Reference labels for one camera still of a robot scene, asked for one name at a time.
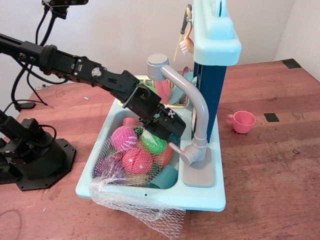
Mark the black tape square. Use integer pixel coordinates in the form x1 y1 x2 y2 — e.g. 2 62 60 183
263 112 280 123

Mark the light blue toy sink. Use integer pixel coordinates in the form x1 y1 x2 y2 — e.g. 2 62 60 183
75 99 226 212

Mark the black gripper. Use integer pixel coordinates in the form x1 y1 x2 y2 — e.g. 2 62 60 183
121 84 186 141

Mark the red toy tomato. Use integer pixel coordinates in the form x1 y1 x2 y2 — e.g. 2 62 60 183
122 148 153 174

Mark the small metal bolt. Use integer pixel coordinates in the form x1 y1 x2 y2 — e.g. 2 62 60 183
35 84 48 91

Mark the pink toy cup in sink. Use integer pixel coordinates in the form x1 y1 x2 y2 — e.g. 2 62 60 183
122 117 140 126

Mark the teal toy cup back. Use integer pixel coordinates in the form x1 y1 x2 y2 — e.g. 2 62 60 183
168 133 181 145

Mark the black cable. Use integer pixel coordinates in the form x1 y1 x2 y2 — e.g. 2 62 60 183
9 4 58 112

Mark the white mesh net bag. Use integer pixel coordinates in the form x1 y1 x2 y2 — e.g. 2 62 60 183
89 125 186 240

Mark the grey toy faucet with lever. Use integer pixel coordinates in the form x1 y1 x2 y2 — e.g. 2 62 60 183
147 53 214 188

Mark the pink toy cup on table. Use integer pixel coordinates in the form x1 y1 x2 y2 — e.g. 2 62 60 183
226 110 256 134

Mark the magenta toy fruit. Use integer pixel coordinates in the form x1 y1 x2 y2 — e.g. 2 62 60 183
111 126 138 152

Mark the orange toy carrot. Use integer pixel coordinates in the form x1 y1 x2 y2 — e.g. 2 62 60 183
159 144 173 168

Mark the light blue toy shelf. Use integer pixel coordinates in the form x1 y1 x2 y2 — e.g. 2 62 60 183
192 0 242 66

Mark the orange toy spoon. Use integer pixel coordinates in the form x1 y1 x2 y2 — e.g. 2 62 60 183
184 21 194 54

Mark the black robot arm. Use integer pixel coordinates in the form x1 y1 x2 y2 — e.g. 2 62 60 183
0 34 186 141

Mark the black tape corner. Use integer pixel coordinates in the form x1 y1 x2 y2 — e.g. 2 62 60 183
282 58 301 69

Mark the black toy utensil handle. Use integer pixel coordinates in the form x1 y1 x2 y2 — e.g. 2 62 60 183
180 7 190 35

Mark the teal toy cup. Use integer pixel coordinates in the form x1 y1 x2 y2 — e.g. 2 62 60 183
168 133 181 145
149 165 178 189

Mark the white toy brush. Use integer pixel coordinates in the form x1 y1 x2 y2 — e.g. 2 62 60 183
177 38 189 55

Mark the pink toy plate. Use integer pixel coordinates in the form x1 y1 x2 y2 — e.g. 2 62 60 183
155 79 171 105

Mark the green toy vegetable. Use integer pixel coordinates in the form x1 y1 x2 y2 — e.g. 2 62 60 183
141 130 167 155

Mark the black overhead camera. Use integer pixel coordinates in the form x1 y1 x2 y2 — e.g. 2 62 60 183
41 0 89 20

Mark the teal toy cup front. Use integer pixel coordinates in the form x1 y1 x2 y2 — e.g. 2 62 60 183
149 165 178 189

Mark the dark blue shelf column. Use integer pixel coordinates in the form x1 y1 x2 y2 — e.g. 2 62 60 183
193 62 227 142

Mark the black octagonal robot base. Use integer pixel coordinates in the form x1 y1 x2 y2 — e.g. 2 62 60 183
0 117 77 192

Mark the purple toy eggplant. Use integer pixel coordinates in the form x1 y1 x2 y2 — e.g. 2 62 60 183
93 156 125 179

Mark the light blue toy plate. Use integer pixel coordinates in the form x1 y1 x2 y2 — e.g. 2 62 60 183
168 67 197 105

